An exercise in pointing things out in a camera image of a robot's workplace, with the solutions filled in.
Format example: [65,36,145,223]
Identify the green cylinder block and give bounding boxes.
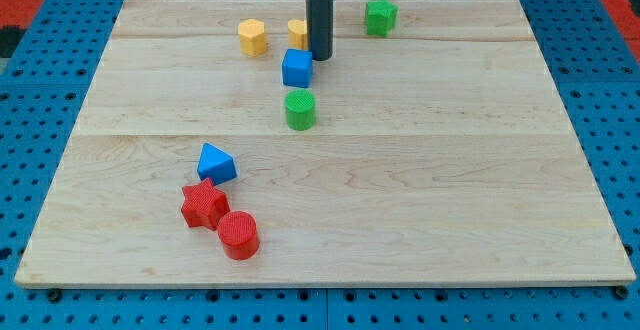
[284,89,316,131]

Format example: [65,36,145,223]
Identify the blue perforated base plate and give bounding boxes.
[1,0,639,329]

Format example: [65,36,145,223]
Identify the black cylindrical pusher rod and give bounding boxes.
[305,0,333,61]

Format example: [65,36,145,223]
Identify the yellow hexagon block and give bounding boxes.
[237,19,268,57]

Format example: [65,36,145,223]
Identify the yellow heart block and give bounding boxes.
[287,19,308,50]

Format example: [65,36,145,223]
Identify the red cylinder block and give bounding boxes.
[217,211,260,260]

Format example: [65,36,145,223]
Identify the wooden board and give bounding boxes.
[15,0,636,289]

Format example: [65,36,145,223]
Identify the red star block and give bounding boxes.
[181,178,230,231]

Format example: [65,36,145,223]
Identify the green star block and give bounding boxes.
[365,0,398,37]

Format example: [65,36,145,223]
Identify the blue cube block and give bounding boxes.
[281,49,313,88]

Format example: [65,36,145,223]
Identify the blue triangle block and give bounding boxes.
[197,143,237,185]

